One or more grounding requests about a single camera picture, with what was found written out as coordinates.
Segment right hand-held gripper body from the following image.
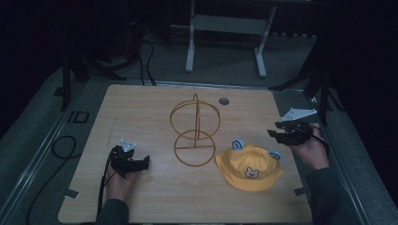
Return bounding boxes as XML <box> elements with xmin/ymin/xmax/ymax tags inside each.
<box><xmin>280</xmin><ymin>107</ymin><xmax>318</xmax><ymax>146</ymax></box>

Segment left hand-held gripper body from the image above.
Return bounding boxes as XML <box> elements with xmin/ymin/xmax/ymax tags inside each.
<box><xmin>109</xmin><ymin>139</ymin><xmax>141</xmax><ymax>179</ymax></box>

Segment yellow bucket hat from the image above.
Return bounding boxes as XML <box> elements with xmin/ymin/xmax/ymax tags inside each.
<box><xmin>215</xmin><ymin>138</ymin><xmax>285</xmax><ymax>192</ymax></box>

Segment golden wire hat stand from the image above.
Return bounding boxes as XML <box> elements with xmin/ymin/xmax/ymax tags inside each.
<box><xmin>169</xmin><ymin>93</ymin><xmax>222</xmax><ymax>168</ymax></box>

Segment person's left hand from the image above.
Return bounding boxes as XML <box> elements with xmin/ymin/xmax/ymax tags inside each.
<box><xmin>104</xmin><ymin>165</ymin><xmax>140</xmax><ymax>202</ymax></box>

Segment person's right hand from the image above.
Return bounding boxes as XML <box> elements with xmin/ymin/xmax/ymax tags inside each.
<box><xmin>288</xmin><ymin>122</ymin><xmax>330</xmax><ymax>172</ymax></box>

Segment black tripod stand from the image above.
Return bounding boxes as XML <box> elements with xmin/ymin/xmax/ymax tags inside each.
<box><xmin>60</xmin><ymin>52</ymin><xmax>141</xmax><ymax>113</ymax></box>
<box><xmin>268</xmin><ymin>60</ymin><xmax>345</xmax><ymax>127</ymax></box>

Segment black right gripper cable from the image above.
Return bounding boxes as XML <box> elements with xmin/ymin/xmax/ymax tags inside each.
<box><xmin>309</xmin><ymin>124</ymin><xmax>330</xmax><ymax>155</ymax></box>

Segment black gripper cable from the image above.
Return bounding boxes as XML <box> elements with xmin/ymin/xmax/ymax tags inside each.
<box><xmin>309</xmin><ymin>124</ymin><xmax>330</xmax><ymax>155</ymax></box>
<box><xmin>96</xmin><ymin>152</ymin><xmax>115</xmax><ymax>220</ymax></box>

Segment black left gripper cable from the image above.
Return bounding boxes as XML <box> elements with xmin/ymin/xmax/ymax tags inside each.
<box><xmin>96</xmin><ymin>152</ymin><xmax>115</xmax><ymax>220</ymax></box>

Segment black floor cable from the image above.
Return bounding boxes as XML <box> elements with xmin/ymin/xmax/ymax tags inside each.
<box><xmin>25</xmin><ymin>134</ymin><xmax>78</xmax><ymax>225</ymax></box>

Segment black hanging cables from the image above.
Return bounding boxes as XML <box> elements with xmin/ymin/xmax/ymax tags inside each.
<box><xmin>136</xmin><ymin>38</ymin><xmax>158</xmax><ymax>87</ymax></box>

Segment white metal desk frame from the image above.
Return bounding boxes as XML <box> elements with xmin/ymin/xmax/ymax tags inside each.
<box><xmin>184</xmin><ymin>0</ymin><xmax>278</xmax><ymax>79</ymax></box>

